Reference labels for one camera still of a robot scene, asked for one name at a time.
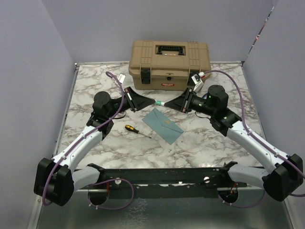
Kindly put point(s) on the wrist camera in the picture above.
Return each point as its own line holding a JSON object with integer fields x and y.
{"x": 121, "y": 77}
{"x": 197, "y": 78}

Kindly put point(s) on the teal envelope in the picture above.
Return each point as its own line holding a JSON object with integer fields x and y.
{"x": 162, "y": 126}

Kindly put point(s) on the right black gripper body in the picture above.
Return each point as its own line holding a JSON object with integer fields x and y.
{"x": 189, "y": 100}

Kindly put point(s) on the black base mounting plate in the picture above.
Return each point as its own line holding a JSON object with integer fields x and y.
{"x": 162, "y": 182}

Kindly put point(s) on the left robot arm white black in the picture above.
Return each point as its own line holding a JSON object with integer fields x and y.
{"x": 57, "y": 178}

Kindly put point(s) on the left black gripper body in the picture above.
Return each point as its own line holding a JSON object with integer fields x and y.
{"x": 127, "y": 94}

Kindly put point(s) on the aluminium frame rail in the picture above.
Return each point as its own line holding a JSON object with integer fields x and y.
{"x": 66, "y": 110}

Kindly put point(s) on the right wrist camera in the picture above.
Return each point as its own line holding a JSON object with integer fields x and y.
{"x": 197, "y": 78}

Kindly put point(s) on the green white glue stick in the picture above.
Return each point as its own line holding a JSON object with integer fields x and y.
{"x": 159, "y": 103}

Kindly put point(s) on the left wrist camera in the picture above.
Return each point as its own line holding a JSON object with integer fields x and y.
{"x": 121, "y": 77}

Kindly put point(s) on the tan plastic toolbox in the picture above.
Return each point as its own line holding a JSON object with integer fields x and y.
{"x": 159, "y": 65}

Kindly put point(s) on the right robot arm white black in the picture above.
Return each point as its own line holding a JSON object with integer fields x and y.
{"x": 280, "y": 175}

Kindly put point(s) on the yellow black screwdriver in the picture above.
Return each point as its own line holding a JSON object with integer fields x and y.
{"x": 133, "y": 130}

